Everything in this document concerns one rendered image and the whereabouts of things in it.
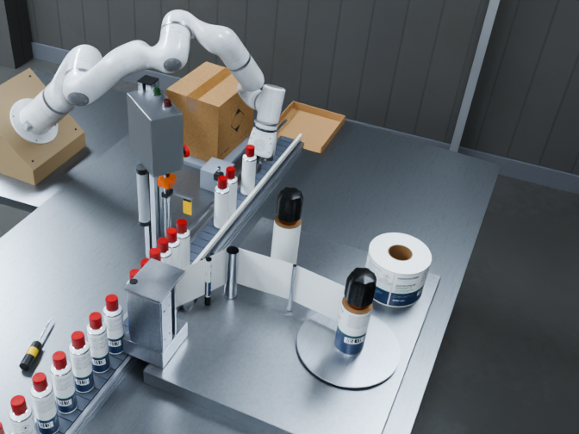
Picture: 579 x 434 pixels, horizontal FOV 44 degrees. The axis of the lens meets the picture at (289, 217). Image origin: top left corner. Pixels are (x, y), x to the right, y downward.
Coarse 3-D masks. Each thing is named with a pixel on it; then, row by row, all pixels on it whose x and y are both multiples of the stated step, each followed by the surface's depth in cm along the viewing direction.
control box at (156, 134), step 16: (128, 96) 199; (144, 96) 199; (160, 96) 200; (128, 112) 203; (144, 112) 193; (160, 112) 193; (176, 112) 194; (128, 128) 207; (144, 128) 195; (160, 128) 193; (176, 128) 196; (144, 144) 199; (160, 144) 196; (176, 144) 199; (144, 160) 203; (160, 160) 199; (176, 160) 202
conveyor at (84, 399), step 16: (288, 144) 297; (256, 176) 277; (272, 176) 278; (208, 224) 251; (208, 240) 244; (192, 256) 237; (208, 256) 238; (112, 368) 198; (96, 384) 193; (80, 400) 188; (64, 416) 184; (64, 432) 180
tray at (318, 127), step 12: (288, 108) 325; (300, 108) 330; (312, 108) 327; (288, 120) 322; (300, 120) 323; (312, 120) 324; (324, 120) 325; (336, 120) 325; (288, 132) 314; (300, 132) 315; (312, 132) 316; (324, 132) 317; (336, 132) 316; (312, 144) 308; (324, 144) 302
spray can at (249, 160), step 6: (246, 150) 255; (252, 150) 255; (246, 156) 257; (252, 156) 257; (246, 162) 257; (252, 162) 257; (246, 168) 259; (252, 168) 259; (246, 174) 260; (252, 174) 261; (246, 180) 262; (252, 180) 263; (246, 186) 263; (252, 186) 264; (240, 192) 267; (246, 192) 265
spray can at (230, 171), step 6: (228, 168) 244; (234, 168) 244; (228, 174) 243; (234, 174) 244; (228, 180) 245; (234, 180) 245; (228, 186) 245; (234, 186) 246; (234, 192) 248; (234, 198) 250; (234, 204) 251; (234, 210) 253; (228, 216) 253
